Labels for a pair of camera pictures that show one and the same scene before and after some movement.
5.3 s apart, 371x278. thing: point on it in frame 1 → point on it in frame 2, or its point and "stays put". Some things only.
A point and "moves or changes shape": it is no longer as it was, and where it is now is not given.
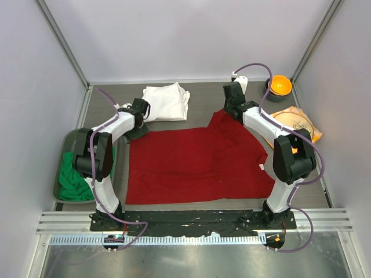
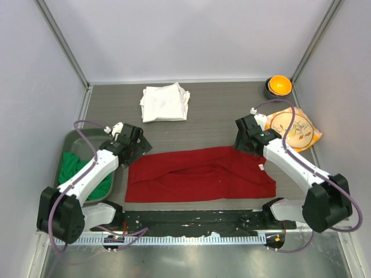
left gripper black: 128,136 → 142,147
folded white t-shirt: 168,102 stays put
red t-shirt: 222,160 moves or changes shape
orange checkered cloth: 316,134 stays put
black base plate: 201,222 stays put
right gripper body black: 226,106 → 241,143
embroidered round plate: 295,121 stays put
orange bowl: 280,86 stays put
